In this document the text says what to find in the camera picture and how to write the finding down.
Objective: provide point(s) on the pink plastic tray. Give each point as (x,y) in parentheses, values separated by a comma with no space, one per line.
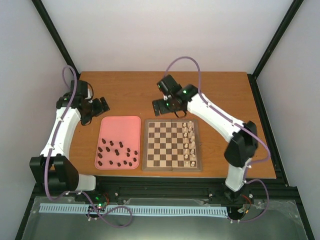
(125,129)

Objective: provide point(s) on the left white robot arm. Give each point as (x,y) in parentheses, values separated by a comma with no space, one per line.
(52,169)

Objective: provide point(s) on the wooden chess board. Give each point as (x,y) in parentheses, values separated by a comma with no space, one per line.
(163,148)

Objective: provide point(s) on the black aluminium frame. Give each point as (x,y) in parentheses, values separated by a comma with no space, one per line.
(160,187)

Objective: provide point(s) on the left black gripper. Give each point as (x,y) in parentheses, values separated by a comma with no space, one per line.
(100,109)

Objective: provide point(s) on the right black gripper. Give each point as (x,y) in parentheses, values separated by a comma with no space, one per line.
(162,109)

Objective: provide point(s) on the tall white chess piece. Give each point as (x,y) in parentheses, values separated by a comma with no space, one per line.
(193,144)

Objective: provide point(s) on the light blue cable duct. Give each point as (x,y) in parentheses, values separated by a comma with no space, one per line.
(136,210)

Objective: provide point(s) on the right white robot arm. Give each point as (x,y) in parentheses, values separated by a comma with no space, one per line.
(239,135)

